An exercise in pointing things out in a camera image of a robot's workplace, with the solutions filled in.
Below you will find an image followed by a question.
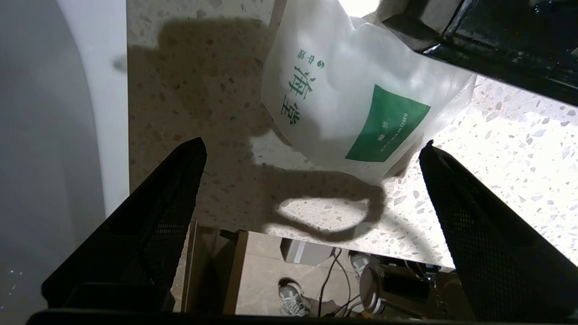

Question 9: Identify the black robot torso column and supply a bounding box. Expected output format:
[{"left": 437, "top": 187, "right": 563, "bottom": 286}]
[{"left": 360, "top": 260, "right": 459, "bottom": 316}]

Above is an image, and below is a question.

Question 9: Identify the grey white sneaker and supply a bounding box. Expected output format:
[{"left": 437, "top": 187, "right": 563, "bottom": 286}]
[
  {"left": 278, "top": 279, "right": 311, "bottom": 317},
  {"left": 349, "top": 251, "right": 372, "bottom": 277}
]

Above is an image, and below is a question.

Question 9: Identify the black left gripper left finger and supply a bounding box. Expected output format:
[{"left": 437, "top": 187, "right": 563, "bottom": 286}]
[{"left": 42, "top": 138, "right": 207, "bottom": 312}]

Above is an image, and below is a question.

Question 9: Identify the sachet with green label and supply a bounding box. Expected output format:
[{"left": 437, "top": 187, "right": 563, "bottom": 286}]
[{"left": 261, "top": 0, "right": 477, "bottom": 183}]

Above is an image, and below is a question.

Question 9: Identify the grey white robot base shell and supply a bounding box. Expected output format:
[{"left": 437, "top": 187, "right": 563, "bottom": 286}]
[{"left": 280, "top": 238, "right": 337, "bottom": 267}]

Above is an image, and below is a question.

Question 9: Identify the wooden vanity cabinet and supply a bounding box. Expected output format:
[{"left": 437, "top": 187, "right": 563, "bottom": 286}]
[{"left": 183, "top": 220, "right": 249, "bottom": 314}]

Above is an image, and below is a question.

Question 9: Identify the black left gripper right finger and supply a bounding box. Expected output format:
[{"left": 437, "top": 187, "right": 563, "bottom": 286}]
[{"left": 419, "top": 140, "right": 578, "bottom": 322}]

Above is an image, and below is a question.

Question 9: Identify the thin black floor cable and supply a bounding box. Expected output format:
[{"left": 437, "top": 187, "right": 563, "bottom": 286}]
[{"left": 316, "top": 247, "right": 362, "bottom": 317}]

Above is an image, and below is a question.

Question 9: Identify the black box drawer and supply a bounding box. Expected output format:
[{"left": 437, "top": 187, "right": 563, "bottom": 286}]
[{"left": 384, "top": 0, "right": 578, "bottom": 107}]

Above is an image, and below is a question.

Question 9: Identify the white ceramic sink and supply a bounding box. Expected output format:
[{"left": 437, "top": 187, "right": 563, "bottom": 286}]
[{"left": 0, "top": 0, "right": 129, "bottom": 323}]

